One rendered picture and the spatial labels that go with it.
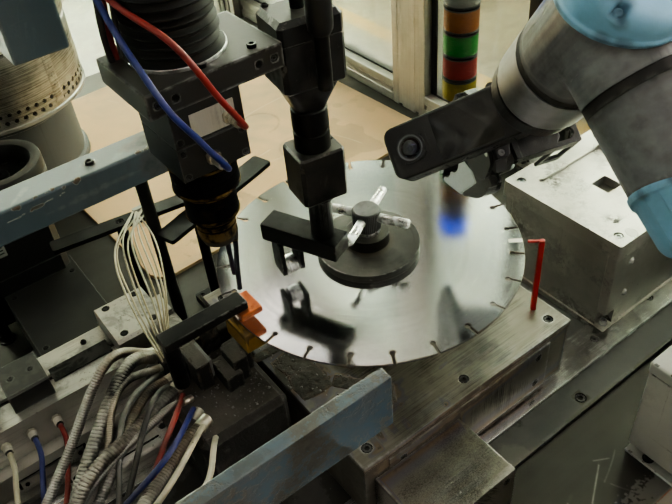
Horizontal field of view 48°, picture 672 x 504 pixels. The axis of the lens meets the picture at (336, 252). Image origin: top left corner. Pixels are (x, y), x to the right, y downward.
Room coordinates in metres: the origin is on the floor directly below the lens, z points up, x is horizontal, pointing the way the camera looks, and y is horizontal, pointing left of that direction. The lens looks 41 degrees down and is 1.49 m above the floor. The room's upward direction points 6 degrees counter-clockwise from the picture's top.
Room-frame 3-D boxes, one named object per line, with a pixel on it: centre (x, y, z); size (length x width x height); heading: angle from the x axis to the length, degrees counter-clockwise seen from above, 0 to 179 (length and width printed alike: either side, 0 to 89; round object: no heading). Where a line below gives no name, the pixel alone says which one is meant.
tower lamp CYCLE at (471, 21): (0.88, -0.18, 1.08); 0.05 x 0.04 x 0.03; 33
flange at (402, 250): (0.62, -0.04, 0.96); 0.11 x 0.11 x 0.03
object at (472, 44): (0.88, -0.18, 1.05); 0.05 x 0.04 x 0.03; 33
